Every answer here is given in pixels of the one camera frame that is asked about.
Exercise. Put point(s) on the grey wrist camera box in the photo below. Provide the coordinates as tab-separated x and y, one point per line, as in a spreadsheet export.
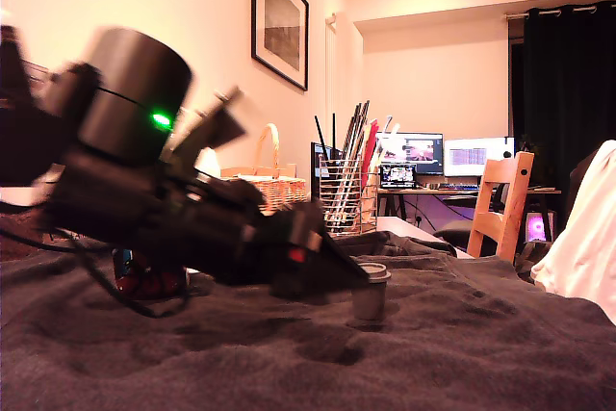
216	127

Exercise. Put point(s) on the dark curtain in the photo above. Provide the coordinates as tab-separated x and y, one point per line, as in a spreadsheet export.
568	93

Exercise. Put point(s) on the computer case with lit fan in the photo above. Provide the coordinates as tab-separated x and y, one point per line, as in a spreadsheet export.
535	228

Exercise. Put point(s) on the black computer monitor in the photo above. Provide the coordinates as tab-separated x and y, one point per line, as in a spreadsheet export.
424	151

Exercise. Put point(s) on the dark grey table cloth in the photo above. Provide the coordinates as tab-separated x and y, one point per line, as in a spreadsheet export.
433	358

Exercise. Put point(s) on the white tissue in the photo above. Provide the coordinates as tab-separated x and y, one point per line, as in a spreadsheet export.
209	165

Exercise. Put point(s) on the red spatula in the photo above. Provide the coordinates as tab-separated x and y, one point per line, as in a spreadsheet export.
370	151

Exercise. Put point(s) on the wooden desk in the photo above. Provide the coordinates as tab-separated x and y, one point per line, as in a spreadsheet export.
433	192

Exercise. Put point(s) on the dark mug with red print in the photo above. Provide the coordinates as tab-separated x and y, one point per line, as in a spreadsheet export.
154	283

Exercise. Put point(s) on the black box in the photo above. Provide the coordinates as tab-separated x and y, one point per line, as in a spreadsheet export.
315	180

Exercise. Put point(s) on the white curtain rod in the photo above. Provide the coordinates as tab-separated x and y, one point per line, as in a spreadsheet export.
514	16

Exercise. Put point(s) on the dark chopstick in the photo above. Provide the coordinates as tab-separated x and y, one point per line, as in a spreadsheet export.
351	132
361	127

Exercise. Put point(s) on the small laptop screen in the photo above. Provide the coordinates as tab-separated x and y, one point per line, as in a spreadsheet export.
398	175

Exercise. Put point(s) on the wooden chair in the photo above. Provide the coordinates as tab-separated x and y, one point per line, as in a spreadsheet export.
501	172

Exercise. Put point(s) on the black straw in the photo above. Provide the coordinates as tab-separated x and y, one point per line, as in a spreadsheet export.
321	136
333	132

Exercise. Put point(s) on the computer keyboard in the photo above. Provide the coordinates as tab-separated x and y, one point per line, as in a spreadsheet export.
458	186

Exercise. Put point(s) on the black framed wall picture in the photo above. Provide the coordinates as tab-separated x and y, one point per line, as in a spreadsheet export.
283	26

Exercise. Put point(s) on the white cloth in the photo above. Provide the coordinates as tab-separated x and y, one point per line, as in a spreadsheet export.
582	238

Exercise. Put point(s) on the computer monitor with webcam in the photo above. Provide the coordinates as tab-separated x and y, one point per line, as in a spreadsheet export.
474	156

